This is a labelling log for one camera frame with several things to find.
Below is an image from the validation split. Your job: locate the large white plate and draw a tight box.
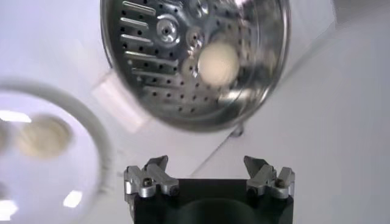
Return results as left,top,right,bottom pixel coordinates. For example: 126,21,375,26
0,77,115,224

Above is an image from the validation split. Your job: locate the perforated steel steamer basket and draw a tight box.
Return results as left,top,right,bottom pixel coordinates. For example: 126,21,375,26
99,0,292,133

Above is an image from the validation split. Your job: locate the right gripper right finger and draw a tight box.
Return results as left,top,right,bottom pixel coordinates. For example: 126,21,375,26
243,155,296,200

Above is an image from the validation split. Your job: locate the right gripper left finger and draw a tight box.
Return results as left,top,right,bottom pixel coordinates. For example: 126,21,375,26
123,155,180,199

